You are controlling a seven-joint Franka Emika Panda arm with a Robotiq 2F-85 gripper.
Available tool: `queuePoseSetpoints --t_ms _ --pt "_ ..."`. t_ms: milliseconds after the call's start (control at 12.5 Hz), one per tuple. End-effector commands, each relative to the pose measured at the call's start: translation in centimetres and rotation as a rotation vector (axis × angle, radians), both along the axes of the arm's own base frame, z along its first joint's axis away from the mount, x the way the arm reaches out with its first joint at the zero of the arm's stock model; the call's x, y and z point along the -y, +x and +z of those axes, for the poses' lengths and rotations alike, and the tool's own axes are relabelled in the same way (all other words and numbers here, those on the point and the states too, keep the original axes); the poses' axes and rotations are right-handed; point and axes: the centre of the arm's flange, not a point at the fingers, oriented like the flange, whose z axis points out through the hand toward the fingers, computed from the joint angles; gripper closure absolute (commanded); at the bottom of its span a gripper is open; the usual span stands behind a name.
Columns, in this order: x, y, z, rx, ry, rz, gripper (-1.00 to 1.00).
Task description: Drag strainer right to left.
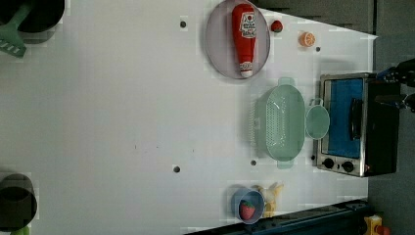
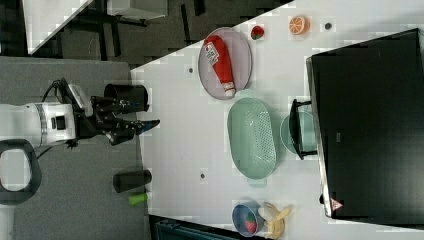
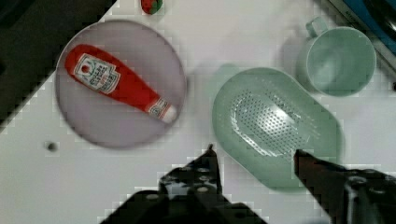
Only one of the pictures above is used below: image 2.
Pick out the green oval strainer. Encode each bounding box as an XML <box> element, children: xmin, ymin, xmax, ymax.
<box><xmin>227</xmin><ymin>97</ymin><xmax>277</xmax><ymax>187</ymax></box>

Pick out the black toaster oven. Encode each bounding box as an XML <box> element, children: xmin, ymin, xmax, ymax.
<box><xmin>306</xmin><ymin>29</ymin><xmax>424</xmax><ymax>228</ymax></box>

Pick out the black cylinder cup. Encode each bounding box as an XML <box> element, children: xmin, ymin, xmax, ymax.
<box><xmin>104</xmin><ymin>84</ymin><xmax>149</xmax><ymax>113</ymax></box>
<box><xmin>113</xmin><ymin>170</ymin><xmax>152</xmax><ymax>193</ymax></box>

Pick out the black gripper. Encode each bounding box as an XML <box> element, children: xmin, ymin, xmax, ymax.
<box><xmin>68</xmin><ymin>84</ymin><xmax>160</xmax><ymax>146</ymax></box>

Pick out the orange slice toy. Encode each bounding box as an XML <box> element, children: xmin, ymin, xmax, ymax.
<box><xmin>289</xmin><ymin>16</ymin><xmax>310</xmax><ymax>35</ymax></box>

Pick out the teal crate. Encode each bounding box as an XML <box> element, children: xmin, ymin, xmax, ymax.
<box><xmin>155</xmin><ymin>220</ymin><xmax>237</xmax><ymax>240</ymax></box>

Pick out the red ketchup bottle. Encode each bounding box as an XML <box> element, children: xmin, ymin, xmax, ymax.
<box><xmin>203</xmin><ymin>35</ymin><xmax>236</xmax><ymax>97</ymax></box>

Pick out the green mug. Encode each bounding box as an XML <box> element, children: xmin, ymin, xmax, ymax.
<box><xmin>280</xmin><ymin>112</ymin><xmax>317</xmax><ymax>155</ymax></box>

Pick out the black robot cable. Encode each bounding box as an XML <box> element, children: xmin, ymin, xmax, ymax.
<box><xmin>35</xmin><ymin>78</ymin><xmax>69</xmax><ymax>159</ymax></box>

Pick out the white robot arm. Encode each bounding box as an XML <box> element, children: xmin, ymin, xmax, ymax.
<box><xmin>1</xmin><ymin>79</ymin><xmax>160</xmax><ymax>205</ymax></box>

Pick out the blue bowl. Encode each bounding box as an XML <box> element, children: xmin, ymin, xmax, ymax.
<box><xmin>232</xmin><ymin>201</ymin><xmax>264</xmax><ymax>237</ymax></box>

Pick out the yellow banana toy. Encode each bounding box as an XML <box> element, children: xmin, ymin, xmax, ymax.
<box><xmin>258</xmin><ymin>202</ymin><xmax>291</xmax><ymax>240</ymax></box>

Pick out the green utensil handle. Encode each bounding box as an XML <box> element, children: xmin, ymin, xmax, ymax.
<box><xmin>128</xmin><ymin>193</ymin><xmax>148</xmax><ymax>205</ymax></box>

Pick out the grey round plate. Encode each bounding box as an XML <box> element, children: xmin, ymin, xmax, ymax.
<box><xmin>198</xmin><ymin>28</ymin><xmax>252</xmax><ymax>100</ymax></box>

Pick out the strawberry in bowl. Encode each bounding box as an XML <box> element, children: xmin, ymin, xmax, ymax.
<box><xmin>245</xmin><ymin>214</ymin><xmax>257</xmax><ymax>234</ymax></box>

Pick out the white table in background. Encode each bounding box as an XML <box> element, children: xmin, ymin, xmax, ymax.
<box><xmin>21</xmin><ymin>0</ymin><xmax>94</xmax><ymax>55</ymax></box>

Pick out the red toy strawberry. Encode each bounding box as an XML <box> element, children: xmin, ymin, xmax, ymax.
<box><xmin>250</xmin><ymin>26</ymin><xmax>265</xmax><ymax>40</ymax></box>

